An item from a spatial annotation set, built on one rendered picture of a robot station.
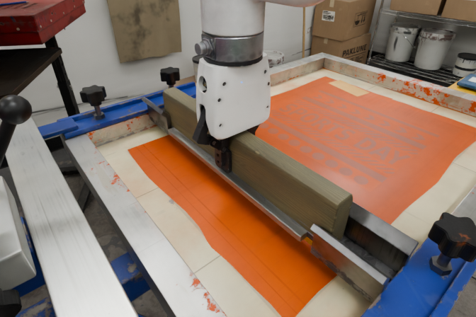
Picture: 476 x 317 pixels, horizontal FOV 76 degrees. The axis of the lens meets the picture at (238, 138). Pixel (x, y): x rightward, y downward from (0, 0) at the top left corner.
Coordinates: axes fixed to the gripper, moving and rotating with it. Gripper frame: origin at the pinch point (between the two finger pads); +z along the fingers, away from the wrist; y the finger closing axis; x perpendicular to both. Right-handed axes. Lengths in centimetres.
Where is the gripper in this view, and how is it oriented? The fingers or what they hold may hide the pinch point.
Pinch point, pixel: (233, 153)
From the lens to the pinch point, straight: 46.8
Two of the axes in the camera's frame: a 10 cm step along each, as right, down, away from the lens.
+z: -0.1, 8.4, 5.4
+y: 7.7, -3.4, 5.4
